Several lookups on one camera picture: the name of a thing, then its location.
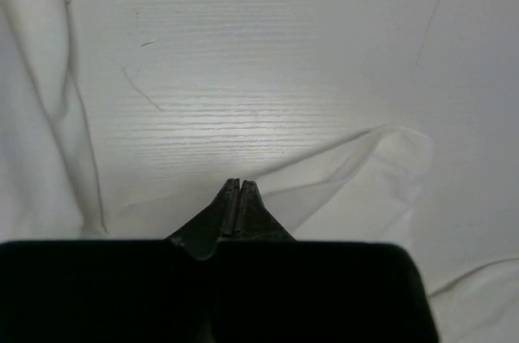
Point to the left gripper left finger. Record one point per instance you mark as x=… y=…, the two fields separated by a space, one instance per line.
x=200 y=235

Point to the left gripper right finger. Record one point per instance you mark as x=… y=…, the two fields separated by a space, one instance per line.
x=254 y=221

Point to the white shirt red logo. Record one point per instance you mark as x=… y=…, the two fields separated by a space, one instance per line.
x=359 y=120

